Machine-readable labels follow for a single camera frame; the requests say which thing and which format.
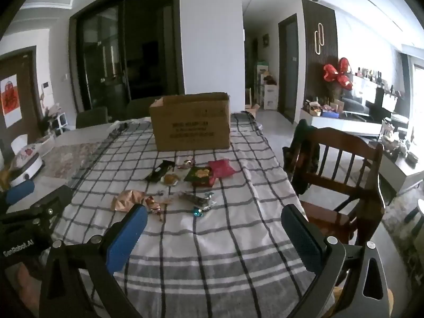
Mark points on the red white door poster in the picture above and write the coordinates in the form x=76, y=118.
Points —
x=10, y=101

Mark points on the grey dining chair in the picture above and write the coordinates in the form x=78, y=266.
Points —
x=92, y=117
x=139, y=107

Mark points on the person's left forearm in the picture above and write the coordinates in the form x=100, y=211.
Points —
x=20, y=281

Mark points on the red foil balloons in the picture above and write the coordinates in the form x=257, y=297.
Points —
x=339, y=73

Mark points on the brown entrance door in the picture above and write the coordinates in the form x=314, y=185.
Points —
x=28, y=82

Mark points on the brown cardboard box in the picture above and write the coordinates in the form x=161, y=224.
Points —
x=190, y=126

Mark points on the white ceiling air vent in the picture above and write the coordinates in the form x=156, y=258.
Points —
x=48, y=0

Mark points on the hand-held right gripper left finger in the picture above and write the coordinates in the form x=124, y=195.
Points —
x=127, y=235

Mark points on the brown wooden chair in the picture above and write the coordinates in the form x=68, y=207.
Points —
x=347, y=185

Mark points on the white low cabinet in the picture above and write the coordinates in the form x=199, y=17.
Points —
x=341, y=126

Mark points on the pink snack packet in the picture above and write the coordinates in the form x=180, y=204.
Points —
x=222, y=168

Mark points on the dark interior door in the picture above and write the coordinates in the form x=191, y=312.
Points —
x=288, y=69

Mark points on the floral table mat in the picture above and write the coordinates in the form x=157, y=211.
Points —
x=71, y=159

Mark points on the green red snack packet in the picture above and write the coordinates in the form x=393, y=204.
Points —
x=199, y=176

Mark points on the silver snack packet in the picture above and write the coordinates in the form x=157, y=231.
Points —
x=197, y=200

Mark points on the dark glass sliding door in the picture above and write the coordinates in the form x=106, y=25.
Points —
x=132, y=46

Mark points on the beige crumpled wrapper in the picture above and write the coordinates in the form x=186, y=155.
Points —
x=127, y=200

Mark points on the white hallway shelf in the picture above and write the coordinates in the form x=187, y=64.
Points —
x=270, y=96

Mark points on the checked white tablecloth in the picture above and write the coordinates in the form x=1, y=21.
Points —
x=205, y=238

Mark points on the blue wrapped candy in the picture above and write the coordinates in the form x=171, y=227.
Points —
x=198, y=212

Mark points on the small white cube shelf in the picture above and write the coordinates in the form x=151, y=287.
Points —
x=59, y=124

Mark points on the black snack packet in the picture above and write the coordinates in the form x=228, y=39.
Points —
x=159, y=171

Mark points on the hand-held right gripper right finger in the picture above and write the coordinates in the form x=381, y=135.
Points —
x=304, y=238

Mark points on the white floral kitchen appliance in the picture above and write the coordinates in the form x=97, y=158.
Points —
x=26, y=164

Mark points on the dark jacket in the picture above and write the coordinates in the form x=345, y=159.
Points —
x=299, y=159

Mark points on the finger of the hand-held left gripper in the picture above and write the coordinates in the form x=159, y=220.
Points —
x=20, y=188
x=44, y=205

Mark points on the looped wall lamp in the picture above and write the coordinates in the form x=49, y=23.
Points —
x=319, y=38

